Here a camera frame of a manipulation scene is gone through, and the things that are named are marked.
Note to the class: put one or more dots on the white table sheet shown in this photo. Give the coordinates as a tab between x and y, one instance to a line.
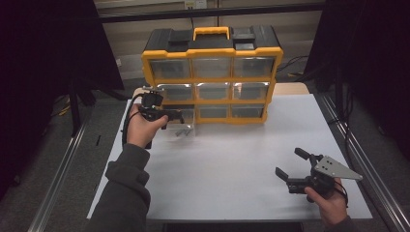
225	167

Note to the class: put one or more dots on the black horizontal bar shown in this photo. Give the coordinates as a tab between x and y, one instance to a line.
161	15

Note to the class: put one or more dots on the black metal stand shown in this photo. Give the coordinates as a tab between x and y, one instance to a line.
74	109

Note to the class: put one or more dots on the black curtain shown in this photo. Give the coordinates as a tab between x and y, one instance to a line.
370	64
48	64

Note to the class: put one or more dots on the yellow and black organizer case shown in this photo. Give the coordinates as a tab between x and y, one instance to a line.
212	43

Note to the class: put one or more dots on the aluminium floor rail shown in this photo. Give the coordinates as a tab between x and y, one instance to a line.
364	154
54	180

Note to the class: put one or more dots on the group of clear organizer bins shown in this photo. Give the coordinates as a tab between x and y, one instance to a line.
212	67

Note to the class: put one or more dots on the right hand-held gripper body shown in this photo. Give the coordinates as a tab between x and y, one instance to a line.
325	170

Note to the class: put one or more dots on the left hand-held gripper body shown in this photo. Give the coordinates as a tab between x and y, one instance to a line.
151	103

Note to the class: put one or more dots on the person's left hand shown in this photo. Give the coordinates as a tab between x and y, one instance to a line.
141	129

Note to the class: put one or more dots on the person's right hand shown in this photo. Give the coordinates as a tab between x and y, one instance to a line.
330	204

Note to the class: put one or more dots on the white wall socket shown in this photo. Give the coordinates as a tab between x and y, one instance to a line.
195	4

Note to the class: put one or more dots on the clear plastic drawer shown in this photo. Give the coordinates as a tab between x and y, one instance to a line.
187	127

